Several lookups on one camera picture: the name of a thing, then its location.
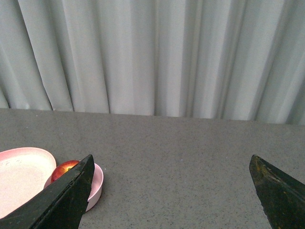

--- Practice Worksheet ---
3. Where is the pink plate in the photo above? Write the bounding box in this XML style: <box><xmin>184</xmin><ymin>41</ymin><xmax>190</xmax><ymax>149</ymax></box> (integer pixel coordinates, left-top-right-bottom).
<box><xmin>0</xmin><ymin>147</ymin><xmax>56</xmax><ymax>218</ymax></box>

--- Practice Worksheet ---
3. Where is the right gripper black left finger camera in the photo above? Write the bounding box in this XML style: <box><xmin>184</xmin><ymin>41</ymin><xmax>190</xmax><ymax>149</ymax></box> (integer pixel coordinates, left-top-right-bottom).
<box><xmin>0</xmin><ymin>155</ymin><xmax>95</xmax><ymax>229</ymax></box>

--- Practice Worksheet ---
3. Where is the red apple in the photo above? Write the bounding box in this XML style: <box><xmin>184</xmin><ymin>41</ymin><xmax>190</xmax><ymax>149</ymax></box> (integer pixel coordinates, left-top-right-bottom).
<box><xmin>51</xmin><ymin>160</ymin><xmax>79</xmax><ymax>183</ymax></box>

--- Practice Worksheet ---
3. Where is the white curtain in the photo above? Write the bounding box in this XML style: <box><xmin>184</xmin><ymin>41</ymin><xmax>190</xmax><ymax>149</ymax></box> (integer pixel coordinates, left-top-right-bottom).
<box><xmin>0</xmin><ymin>0</ymin><xmax>305</xmax><ymax>125</ymax></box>

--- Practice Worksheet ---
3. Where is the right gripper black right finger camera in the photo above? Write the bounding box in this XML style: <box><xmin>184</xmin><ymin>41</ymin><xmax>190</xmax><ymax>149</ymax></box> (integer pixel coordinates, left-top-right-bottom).
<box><xmin>249</xmin><ymin>155</ymin><xmax>305</xmax><ymax>229</ymax></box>

